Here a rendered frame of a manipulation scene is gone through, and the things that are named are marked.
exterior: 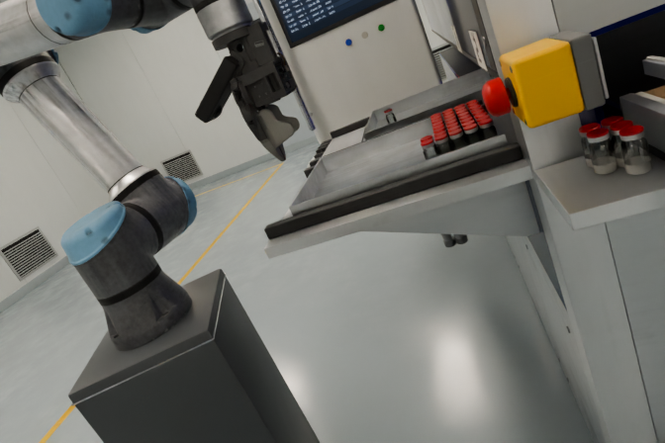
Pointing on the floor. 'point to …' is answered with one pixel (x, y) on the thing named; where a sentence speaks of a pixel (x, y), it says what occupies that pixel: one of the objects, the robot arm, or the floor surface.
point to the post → (602, 327)
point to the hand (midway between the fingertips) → (276, 154)
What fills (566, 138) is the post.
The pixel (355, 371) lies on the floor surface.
